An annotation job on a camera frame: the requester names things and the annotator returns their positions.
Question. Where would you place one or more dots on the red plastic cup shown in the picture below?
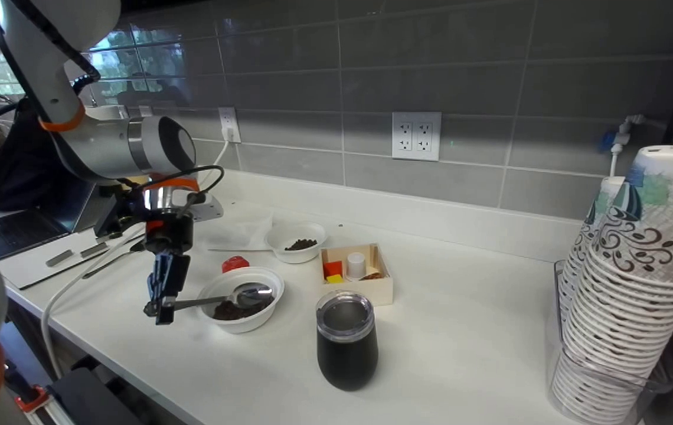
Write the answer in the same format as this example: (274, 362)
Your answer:
(234, 266)

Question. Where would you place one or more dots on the white double wall outlet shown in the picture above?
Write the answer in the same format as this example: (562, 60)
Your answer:
(415, 136)

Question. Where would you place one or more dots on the wooden box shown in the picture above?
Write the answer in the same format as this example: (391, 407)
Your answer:
(372, 291)

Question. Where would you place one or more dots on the long black knife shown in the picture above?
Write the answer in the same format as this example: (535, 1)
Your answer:
(59, 274)

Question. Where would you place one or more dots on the short patterned paper cup stack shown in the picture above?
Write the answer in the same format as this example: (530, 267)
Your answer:
(596, 213)

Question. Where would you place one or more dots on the clear plastic cup holder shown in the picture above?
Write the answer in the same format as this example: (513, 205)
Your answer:
(667, 374)

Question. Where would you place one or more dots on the black tumbler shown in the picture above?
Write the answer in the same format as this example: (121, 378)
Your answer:
(346, 345)

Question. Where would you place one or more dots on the dark grounds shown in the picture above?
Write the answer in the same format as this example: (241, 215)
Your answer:
(231, 311)
(301, 244)

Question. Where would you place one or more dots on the red block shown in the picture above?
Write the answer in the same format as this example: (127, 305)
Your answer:
(333, 267)

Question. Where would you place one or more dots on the yellow block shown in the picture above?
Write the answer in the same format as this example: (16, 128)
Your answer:
(333, 279)

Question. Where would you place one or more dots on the black laptop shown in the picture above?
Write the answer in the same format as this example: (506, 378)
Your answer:
(5, 233)

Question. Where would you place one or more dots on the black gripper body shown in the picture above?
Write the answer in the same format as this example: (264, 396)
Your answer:
(169, 256)

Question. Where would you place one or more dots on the large white bowl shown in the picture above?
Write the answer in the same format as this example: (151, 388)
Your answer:
(241, 325)

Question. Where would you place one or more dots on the black fork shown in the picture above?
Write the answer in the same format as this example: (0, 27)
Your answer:
(113, 259)

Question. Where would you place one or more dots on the silver spoon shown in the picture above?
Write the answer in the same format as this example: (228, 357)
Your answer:
(252, 297)

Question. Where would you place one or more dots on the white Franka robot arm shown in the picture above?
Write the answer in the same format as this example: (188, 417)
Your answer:
(100, 145)

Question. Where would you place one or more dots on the tall patterned paper cup stack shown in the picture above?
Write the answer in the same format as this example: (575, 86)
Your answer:
(643, 298)

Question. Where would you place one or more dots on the dark grounds in small bowl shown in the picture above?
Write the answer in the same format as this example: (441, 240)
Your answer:
(301, 244)

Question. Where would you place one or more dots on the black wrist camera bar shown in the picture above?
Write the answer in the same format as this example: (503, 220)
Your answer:
(118, 219)

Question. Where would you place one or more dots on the small white bottle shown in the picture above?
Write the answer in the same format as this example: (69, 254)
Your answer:
(354, 266)

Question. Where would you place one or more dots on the black backpack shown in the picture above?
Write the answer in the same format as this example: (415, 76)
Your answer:
(12, 166)

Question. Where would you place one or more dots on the white blue pump dispenser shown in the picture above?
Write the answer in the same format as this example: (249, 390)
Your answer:
(616, 141)

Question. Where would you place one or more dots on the small white bowl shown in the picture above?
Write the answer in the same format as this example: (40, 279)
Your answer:
(280, 238)

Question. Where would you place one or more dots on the small grey metal strip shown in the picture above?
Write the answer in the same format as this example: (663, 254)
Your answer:
(58, 259)
(93, 252)

